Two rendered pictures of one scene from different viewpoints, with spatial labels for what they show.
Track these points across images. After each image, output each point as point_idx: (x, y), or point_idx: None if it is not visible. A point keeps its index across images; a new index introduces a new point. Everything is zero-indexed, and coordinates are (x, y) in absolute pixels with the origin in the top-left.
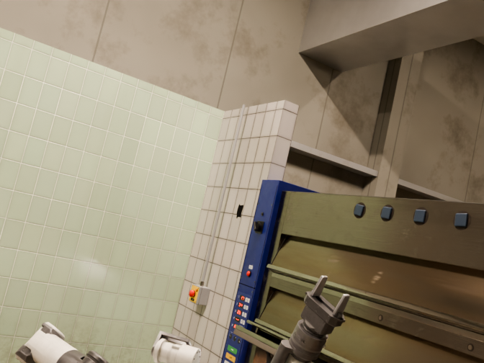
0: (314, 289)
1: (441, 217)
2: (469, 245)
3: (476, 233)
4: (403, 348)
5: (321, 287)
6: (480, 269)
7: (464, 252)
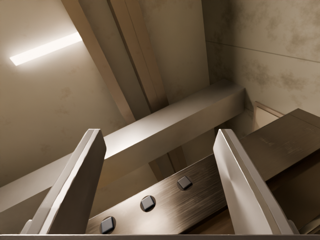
0: (58, 185)
1: (129, 213)
2: (165, 216)
3: (165, 204)
4: None
5: (89, 191)
6: (187, 229)
7: (165, 225)
